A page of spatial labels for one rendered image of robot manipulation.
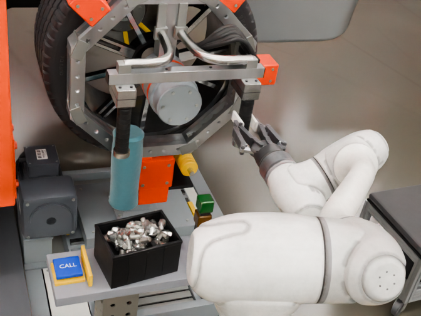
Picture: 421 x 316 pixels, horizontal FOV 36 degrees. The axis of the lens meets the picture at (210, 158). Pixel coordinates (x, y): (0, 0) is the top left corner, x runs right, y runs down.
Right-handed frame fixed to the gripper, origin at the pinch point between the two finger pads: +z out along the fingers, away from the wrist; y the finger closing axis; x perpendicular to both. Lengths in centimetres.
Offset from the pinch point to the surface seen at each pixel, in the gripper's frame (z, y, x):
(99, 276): -13, -41, -38
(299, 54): 196, 132, -83
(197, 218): -11.9, -14.7, -22.9
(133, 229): -9.6, -31.8, -26.0
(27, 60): 200, -37, -83
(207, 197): -10.5, -12.1, -16.9
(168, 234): -13.0, -23.1, -26.4
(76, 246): 29, -40, -66
